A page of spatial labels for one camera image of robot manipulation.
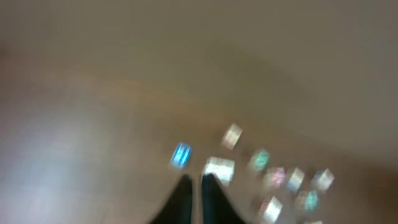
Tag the green letter J block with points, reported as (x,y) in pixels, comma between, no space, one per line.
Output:
(306,200)

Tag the green side plain block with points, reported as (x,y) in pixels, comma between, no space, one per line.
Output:
(270,210)

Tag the red trimmed far block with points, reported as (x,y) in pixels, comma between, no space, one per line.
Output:
(231,136)

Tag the green letter Z block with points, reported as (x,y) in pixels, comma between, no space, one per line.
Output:
(259,160)

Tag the blue side wooden block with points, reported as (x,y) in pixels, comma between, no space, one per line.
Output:
(295,179)

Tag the blue side paired block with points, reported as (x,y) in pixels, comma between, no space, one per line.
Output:
(212,166)

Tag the blue letter T block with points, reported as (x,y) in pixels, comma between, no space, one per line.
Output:
(181,155)

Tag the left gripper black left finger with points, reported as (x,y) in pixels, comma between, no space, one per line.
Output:
(178,207)

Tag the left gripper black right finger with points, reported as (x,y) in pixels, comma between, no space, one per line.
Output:
(216,206)

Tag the red picture wooden block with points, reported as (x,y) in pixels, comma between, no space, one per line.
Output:
(322,180)

